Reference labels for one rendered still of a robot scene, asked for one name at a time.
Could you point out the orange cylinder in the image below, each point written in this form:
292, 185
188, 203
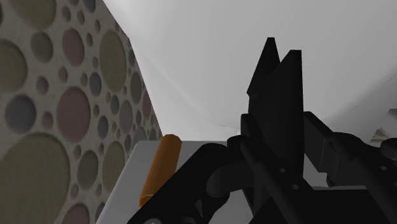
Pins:
161, 167

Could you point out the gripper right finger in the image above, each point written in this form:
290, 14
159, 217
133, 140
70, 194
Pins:
283, 118

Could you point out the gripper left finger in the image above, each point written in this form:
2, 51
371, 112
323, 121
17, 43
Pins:
192, 180

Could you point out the patterned robot stand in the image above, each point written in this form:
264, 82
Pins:
62, 108

